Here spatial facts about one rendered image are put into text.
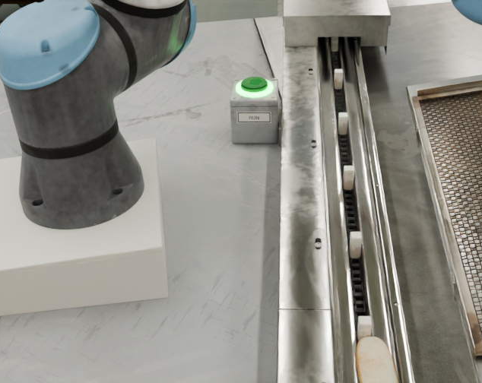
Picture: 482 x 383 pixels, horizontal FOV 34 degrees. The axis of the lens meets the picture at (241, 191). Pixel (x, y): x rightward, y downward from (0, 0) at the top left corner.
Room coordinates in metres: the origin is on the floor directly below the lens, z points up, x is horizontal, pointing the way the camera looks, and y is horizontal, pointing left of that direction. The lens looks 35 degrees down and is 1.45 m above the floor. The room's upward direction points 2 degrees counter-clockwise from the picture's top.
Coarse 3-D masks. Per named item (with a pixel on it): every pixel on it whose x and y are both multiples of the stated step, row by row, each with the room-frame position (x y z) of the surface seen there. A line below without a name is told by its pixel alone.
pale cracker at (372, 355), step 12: (360, 348) 0.56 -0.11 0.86; (372, 348) 0.55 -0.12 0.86; (384, 348) 0.56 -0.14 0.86; (360, 360) 0.54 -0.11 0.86; (372, 360) 0.54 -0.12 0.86; (384, 360) 0.54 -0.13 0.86; (360, 372) 0.53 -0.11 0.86; (372, 372) 0.52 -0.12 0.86; (384, 372) 0.52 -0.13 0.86; (396, 372) 0.53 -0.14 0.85
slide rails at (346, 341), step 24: (336, 120) 1.02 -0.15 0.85; (360, 120) 1.02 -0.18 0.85; (336, 144) 0.95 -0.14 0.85; (360, 144) 0.95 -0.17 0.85; (336, 168) 0.89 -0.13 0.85; (360, 168) 0.89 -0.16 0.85; (336, 192) 0.84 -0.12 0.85; (360, 192) 0.83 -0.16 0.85; (336, 216) 0.79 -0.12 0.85; (360, 216) 0.78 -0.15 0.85; (336, 240) 0.74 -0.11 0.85; (336, 264) 0.69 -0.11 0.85; (336, 288) 0.65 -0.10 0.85; (384, 288) 0.65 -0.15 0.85; (336, 312) 0.62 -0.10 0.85; (384, 312) 0.61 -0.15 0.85; (336, 336) 0.58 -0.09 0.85; (384, 336) 0.58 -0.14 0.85
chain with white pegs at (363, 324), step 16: (336, 48) 1.28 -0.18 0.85; (336, 64) 1.23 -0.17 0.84; (336, 80) 1.14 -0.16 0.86; (336, 96) 1.12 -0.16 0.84; (336, 112) 1.06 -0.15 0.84; (352, 176) 0.86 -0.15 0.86; (352, 192) 0.85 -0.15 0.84; (352, 208) 0.82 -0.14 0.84; (352, 224) 0.78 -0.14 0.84; (352, 240) 0.72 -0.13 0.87; (352, 256) 0.72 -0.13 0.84; (352, 272) 0.69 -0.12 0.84; (352, 288) 0.66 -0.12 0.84; (368, 320) 0.58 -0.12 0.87; (368, 336) 0.58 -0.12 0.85
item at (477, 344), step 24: (432, 96) 1.00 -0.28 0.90; (456, 96) 0.99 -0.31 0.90; (480, 96) 0.98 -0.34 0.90; (480, 120) 0.92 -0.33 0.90; (432, 144) 0.88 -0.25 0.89; (480, 144) 0.86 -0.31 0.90; (432, 168) 0.82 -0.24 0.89; (456, 192) 0.77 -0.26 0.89; (480, 192) 0.76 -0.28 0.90; (456, 240) 0.68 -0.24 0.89; (456, 264) 0.64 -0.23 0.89; (480, 264) 0.64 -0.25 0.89; (456, 288) 0.61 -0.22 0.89; (480, 336) 0.53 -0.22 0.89
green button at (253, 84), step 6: (246, 78) 1.06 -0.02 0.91; (252, 78) 1.06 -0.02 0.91; (258, 78) 1.06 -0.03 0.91; (246, 84) 1.04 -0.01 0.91; (252, 84) 1.04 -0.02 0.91; (258, 84) 1.04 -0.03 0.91; (264, 84) 1.04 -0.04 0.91; (246, 90) 1.03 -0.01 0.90; (252, 90) 1.03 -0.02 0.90; (258, 90) 1.03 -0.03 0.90
